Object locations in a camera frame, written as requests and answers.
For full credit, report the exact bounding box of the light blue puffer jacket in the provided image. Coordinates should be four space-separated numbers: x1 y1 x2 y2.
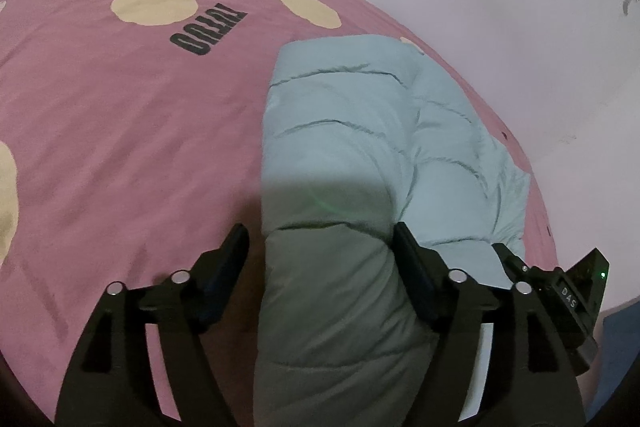
254 36 529 426

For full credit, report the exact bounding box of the pink polka-dot bed sheet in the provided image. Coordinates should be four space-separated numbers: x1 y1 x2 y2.
1 0 544 426

